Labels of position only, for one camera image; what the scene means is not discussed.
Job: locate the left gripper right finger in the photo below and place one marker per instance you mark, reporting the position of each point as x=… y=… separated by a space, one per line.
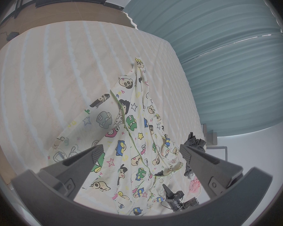
x=214 y=173

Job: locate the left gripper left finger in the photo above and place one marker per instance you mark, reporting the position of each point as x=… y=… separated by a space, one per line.
x=73 y=173

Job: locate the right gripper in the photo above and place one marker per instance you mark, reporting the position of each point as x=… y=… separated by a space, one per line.
x=178 y=198

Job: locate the white printed pyjama top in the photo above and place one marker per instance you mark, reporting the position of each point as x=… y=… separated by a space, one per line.
x=136 y=138

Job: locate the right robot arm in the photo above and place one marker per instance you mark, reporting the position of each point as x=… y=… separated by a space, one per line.
x=192 y=201

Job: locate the bed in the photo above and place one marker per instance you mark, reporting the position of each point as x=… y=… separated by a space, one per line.
x=61 y=79

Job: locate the pink garment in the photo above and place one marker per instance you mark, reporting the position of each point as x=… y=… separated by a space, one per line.
x=194 y=185

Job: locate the grey garment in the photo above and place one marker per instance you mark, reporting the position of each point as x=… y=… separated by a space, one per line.
x=188 y=171

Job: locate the black garment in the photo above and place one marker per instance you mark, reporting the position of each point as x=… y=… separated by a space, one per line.
x=196 y=140

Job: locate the grey bedside table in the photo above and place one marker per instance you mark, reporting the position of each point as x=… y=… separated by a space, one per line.
x=209 y=134

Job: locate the black power adapter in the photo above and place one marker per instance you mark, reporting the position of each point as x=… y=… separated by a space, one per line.
x=13 y=35

